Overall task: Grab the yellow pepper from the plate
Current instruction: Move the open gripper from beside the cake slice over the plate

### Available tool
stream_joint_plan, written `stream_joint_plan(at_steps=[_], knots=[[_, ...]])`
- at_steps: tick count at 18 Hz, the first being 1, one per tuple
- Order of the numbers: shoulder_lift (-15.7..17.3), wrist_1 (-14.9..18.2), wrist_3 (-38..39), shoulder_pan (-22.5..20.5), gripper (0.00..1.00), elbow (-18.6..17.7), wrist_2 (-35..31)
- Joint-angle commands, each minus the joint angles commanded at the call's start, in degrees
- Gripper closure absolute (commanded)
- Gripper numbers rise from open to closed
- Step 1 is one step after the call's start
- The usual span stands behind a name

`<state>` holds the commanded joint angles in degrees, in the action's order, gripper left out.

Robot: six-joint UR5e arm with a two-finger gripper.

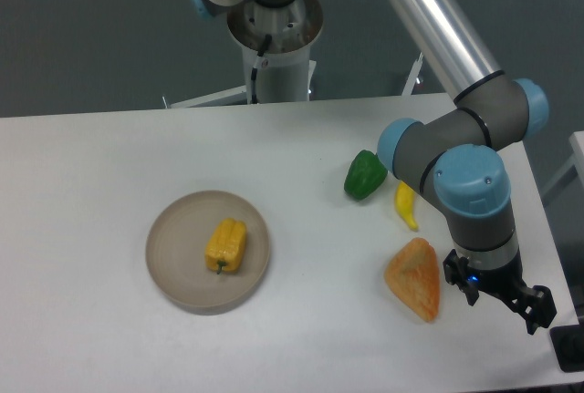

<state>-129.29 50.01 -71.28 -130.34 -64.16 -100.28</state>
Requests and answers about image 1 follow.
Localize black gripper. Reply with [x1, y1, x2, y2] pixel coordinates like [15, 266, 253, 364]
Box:
[443, 249, 557, 336]

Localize yellow bell pepper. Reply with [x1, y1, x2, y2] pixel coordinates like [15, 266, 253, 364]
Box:
[204, 218, 247, 274]

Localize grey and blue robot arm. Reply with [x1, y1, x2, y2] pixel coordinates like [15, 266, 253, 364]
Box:
[192, 0, 557, 333]

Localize green bell pepper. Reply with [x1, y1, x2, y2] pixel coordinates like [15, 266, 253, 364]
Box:
[343, 150, 388, 201]

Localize beige round plate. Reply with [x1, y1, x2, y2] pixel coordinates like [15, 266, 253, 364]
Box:
[146, 191, 270, 315]

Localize orange triangular pastry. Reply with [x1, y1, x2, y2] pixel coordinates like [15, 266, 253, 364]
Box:
[383, 237, 440, 322]

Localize black device at table edge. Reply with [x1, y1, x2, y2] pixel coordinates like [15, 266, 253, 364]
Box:
[550, 325, 583, 373]

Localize yellow banana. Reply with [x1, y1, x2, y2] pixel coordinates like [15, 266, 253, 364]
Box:
[394, 181, 419, 232]

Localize white frame leg right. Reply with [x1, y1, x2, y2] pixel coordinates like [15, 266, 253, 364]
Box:
[401, 52, 424, 97]

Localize white frame bar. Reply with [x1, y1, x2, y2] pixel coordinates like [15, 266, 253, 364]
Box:
[162, 86, 247, 109]

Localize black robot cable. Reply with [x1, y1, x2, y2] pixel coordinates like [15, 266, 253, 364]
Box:
[249, 33, 274, 105]

